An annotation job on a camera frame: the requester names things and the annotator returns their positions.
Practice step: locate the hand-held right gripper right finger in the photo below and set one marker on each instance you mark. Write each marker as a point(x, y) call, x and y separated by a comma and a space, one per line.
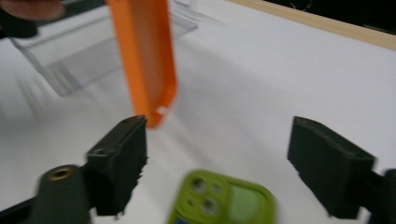
point(330, 168)

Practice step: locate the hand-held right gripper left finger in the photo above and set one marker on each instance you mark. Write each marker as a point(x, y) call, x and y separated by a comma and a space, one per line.
point(120, 161)

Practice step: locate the clear plastic tray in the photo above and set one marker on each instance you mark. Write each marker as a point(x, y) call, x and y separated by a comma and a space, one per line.
point(77, 53)

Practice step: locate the orange phone case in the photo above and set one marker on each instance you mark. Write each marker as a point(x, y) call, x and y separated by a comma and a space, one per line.
point(143, 56)

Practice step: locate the green cartoon phone case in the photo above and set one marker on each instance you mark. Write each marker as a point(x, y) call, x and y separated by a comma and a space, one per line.
point(236, 202)

